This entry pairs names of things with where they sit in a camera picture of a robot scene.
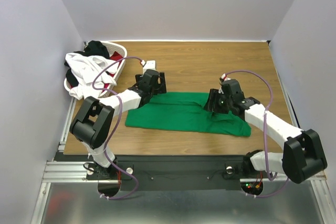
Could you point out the green t shirt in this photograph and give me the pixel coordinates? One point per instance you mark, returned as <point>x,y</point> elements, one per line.
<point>184,111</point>

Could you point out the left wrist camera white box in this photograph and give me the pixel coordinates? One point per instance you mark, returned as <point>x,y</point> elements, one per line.
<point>148,65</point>

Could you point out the red t shirt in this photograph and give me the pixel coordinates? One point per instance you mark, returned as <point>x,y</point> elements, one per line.
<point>119,65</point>

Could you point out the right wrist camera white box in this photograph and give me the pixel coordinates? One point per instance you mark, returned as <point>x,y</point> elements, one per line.
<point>224,77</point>

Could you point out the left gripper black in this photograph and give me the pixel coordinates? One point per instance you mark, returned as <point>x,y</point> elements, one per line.
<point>160,88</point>

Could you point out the black t shirt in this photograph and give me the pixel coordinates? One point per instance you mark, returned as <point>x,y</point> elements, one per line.
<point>98,47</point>

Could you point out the white t shirt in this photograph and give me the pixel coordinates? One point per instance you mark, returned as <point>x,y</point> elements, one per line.
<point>94,88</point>

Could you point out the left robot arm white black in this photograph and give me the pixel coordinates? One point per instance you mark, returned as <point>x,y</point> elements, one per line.
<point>91,125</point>

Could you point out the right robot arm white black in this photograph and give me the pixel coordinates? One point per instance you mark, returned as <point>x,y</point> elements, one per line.
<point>302,153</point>

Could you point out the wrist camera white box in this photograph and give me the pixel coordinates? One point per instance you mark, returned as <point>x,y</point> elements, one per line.
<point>224,77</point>
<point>148,65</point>

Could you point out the white plastic laundry basket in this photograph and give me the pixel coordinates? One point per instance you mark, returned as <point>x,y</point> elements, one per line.
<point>111,47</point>

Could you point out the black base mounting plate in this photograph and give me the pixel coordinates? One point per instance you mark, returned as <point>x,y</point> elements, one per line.
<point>188,172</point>

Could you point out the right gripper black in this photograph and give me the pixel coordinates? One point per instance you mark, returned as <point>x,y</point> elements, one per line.
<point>213,100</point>

